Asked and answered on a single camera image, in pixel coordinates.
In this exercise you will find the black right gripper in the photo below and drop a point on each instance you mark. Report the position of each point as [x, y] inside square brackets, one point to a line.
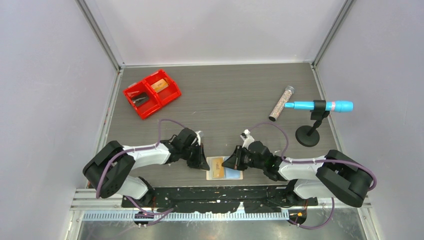
[235, 160]

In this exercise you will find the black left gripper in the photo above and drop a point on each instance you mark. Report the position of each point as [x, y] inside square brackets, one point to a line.
[200, 162]

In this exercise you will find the gold VIP card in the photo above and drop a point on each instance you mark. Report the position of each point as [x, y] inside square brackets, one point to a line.
[216, 169]

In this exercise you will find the beige leather card holder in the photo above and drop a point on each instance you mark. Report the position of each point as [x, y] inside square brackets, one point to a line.
[230, 174]

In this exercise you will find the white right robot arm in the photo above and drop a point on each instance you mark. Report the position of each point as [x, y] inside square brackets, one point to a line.
[333, 175]

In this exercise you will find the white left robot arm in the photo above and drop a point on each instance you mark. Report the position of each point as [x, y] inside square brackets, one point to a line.
[109, 170]

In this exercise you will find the orange card in bin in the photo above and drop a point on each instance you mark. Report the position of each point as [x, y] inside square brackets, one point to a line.
[159, 85]

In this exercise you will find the black card in bin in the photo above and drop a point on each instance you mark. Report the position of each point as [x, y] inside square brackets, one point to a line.
[140, 99]

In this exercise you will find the glittery silver tube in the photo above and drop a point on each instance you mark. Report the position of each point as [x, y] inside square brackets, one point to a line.
[278, 108]

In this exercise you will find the red divided plastic bin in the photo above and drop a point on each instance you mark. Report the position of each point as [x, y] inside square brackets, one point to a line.
[156, 101]

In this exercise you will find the blue toy microphone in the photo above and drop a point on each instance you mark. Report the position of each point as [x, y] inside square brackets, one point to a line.
[340, 106]

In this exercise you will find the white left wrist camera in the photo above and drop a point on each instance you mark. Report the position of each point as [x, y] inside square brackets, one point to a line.
[199, 135]

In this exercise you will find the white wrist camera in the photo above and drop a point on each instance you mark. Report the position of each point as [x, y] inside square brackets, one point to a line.
[247, 138]
[199, 135]

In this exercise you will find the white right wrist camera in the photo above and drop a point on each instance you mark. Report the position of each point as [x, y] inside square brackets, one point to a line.
[247, 138]

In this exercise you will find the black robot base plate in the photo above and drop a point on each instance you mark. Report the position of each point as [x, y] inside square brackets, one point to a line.
[223, 199]

